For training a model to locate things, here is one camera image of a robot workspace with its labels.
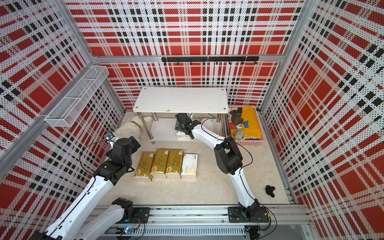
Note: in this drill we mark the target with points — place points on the white two-tier shelf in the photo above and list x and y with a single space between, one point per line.
163 103

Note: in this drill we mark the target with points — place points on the gold tissue pack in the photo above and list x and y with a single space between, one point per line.
143 170
174 164
158 169

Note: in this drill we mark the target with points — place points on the yellow printed cloth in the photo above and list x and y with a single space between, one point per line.
249 129

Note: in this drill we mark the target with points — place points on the white plush toy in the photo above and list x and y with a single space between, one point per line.
132 128

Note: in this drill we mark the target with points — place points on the gold tissue pack middle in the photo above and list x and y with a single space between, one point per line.
158 169

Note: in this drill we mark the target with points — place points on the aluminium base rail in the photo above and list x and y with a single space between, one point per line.
274 222

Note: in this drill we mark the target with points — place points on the white tissue pack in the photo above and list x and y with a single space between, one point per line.
182 136
189 166
211 125

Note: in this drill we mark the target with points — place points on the green circuit board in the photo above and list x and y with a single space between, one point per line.
124 231

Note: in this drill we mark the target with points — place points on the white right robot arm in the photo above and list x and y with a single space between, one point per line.
229 160

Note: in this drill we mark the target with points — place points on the small black object on floor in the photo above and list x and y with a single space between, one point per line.
270 190

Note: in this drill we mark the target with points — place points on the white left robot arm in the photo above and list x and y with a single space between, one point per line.
70 225

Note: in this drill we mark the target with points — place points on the white wire mesh basket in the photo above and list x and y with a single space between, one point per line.
73 103

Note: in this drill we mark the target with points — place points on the gold tissue pack left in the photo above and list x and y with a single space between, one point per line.
143 170

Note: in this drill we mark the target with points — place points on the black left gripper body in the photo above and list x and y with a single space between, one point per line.
129 162

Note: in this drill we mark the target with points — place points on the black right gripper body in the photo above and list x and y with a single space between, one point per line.
181 126

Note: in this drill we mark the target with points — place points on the gold tissue pack right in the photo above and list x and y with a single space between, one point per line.
174 164

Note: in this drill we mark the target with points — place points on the black wall hook rail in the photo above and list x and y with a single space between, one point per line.
209 59

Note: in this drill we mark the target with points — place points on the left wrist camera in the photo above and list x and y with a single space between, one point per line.
111 138

